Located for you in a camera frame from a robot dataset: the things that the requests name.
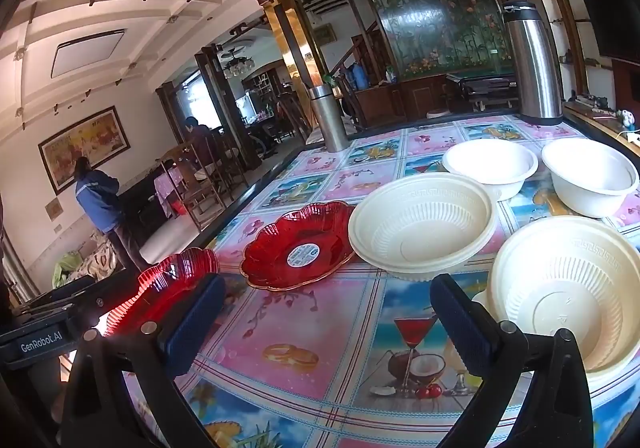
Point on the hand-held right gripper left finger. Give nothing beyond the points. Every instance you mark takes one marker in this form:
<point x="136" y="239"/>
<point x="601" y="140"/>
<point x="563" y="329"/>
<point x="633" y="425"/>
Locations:
<point x="195" y="323"/>

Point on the large steel thermos flask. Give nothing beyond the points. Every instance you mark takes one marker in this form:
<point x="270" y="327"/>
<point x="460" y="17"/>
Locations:
<point x="532" y="68"/>

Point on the white plastic bowl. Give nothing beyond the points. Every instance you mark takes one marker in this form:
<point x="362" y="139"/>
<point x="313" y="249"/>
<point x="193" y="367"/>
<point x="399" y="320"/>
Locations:
<point x="590" y="173"/>
<point x="490" y="163"/>

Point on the cream ribbed plastic bowl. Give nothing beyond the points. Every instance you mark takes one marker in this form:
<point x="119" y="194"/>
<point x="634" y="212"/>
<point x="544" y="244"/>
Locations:
<point x="560" y="278"/>
<point x="425" y="228"/>

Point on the dark low cabinet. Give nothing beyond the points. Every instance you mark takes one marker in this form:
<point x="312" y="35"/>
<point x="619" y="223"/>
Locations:
<point x="142" y="208"/>

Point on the white plush toy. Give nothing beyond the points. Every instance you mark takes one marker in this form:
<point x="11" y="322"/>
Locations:
<point x="625" y="118"/>

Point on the red bag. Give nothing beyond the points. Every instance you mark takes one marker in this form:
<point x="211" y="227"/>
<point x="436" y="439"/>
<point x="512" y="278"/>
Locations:
<point x="175" y="208"/>

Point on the small gold wall plaque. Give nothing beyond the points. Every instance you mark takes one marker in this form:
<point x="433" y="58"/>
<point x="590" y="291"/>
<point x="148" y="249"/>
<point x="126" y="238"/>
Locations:
<point x="53" y="210"/>

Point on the ceiling panel light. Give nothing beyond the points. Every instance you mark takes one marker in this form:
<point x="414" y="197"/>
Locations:
<point x="87" y="53"/>

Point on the framed wall painting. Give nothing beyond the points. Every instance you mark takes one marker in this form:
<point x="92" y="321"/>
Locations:
<point x="82" y="150"/>

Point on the black television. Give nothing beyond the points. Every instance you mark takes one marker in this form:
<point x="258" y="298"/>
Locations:
<point x="615" y="23"/>

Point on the printed tablecloth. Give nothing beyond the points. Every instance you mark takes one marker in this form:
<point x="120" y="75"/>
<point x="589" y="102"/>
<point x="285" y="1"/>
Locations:
<point x="310" y="328"/>

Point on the pink cloth dining table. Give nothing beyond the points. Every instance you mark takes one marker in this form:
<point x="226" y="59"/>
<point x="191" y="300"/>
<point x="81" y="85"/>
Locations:
<point x="165" y="188"/>

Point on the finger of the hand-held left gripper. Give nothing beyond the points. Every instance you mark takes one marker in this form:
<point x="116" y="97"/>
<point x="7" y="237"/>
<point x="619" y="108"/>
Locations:
<point x="65" y="300"/>

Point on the dark wooden chair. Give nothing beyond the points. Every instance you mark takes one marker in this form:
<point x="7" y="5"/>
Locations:
<point x="200" y="198"/>

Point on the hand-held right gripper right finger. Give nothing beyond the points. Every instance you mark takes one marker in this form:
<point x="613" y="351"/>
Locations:
<point x="462" y="323"/>

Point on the patterned sofa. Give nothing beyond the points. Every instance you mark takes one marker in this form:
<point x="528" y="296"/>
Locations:
<point x="95" y="260"/>

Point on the chandelier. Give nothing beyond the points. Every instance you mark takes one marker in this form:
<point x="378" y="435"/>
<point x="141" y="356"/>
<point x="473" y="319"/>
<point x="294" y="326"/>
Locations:
<point x="237" y="65"/>

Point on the green cloth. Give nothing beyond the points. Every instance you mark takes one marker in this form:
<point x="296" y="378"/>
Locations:
<point x="67" y="268"/>

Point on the floral glass panel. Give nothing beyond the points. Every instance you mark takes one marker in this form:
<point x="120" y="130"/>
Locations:
<point x="430" y="3"/>

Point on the white round container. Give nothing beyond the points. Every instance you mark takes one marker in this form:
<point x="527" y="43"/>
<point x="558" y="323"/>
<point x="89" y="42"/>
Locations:
<point x="436" y="113"/>

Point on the small steel tumbler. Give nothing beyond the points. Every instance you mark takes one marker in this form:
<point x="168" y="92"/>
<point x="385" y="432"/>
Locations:
<point x="330" y="123"/>

